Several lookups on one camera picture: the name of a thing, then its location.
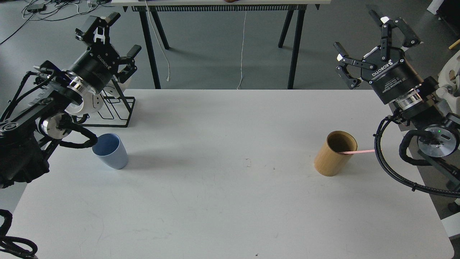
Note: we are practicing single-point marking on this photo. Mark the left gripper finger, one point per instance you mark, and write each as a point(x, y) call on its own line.
point(129, 62)
point(96, 30)

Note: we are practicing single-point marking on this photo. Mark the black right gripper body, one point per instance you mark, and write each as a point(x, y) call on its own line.
point(392, 77)

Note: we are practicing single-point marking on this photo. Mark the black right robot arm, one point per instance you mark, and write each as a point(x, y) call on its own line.
point(434, 136)

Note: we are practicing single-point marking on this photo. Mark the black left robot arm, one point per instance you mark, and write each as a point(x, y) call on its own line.
point(51, 105)

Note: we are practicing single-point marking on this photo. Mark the black wire dish rack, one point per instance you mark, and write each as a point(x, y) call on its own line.
point(116, 110)

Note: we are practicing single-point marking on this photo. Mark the bamboo cylinder holder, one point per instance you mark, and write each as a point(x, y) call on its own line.
point(330, 161)

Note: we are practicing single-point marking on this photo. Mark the white cup on rack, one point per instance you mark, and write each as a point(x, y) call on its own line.
point(90, 104)

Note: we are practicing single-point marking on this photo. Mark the white machine right edge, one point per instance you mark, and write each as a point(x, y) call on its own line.
point(448, 83)

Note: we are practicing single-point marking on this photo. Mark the light blue cup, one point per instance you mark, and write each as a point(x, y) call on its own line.
point(111, 151)

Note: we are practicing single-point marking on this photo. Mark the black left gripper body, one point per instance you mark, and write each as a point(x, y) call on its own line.
point(97, 65)

